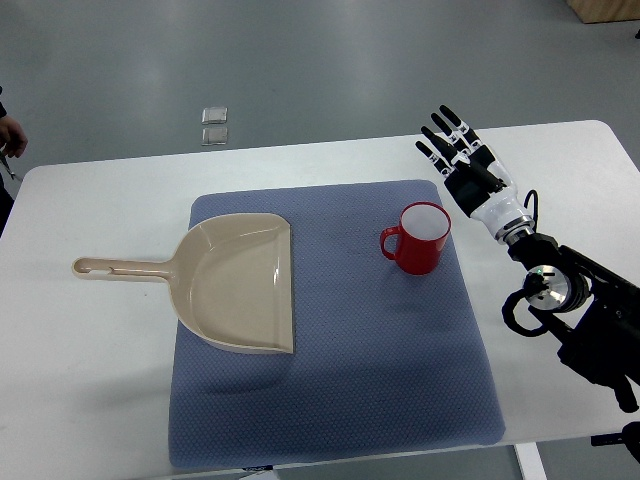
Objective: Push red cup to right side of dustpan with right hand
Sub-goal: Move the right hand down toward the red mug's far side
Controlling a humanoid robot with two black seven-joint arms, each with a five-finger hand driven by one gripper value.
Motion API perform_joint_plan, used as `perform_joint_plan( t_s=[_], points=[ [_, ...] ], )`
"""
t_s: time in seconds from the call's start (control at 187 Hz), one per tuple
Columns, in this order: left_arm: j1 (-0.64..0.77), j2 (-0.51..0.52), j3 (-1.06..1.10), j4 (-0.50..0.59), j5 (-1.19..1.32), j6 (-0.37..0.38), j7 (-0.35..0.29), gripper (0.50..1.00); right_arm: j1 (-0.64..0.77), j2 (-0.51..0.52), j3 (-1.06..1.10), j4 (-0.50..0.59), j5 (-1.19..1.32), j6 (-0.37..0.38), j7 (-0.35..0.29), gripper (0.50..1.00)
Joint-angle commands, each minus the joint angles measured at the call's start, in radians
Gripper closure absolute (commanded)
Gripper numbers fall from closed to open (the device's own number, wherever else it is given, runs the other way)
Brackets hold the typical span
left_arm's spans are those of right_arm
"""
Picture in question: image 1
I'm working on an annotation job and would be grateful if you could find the white table leg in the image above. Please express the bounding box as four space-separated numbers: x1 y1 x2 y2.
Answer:
514 442 547 480

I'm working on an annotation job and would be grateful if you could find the metal floor plate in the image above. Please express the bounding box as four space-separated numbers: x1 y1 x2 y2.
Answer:
201 126 229 146
201 106 228 125

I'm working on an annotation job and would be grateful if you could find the upper metal floor plate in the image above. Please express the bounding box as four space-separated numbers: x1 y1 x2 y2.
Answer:
201 106 228 125

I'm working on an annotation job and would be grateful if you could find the metal tool in hand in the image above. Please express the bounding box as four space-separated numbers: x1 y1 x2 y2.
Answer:
0 151 23 182

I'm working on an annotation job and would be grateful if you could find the person's hand at edge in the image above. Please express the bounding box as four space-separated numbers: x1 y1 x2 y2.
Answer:
0 115 28 158

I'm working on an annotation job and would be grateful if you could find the blue-grey mat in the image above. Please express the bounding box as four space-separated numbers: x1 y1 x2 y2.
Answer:
168 180 505 469

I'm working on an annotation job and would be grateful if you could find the lower metal floor plate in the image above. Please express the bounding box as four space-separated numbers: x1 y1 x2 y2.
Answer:
201 126 229 146

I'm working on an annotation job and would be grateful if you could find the wooden box corner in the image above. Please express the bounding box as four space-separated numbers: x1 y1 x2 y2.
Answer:
566 0 639 24

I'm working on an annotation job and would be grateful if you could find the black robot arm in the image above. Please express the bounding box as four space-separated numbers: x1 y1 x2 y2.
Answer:
502 190 639 413

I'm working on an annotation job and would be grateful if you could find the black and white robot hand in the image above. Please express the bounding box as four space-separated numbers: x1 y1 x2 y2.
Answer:
416 105 535 245

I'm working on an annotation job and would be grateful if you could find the red cup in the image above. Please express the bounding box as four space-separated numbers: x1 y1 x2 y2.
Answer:
379 202 451 275

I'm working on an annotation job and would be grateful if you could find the beige plastic dustpan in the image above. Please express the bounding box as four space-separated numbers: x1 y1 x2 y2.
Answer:
72 213 295 354

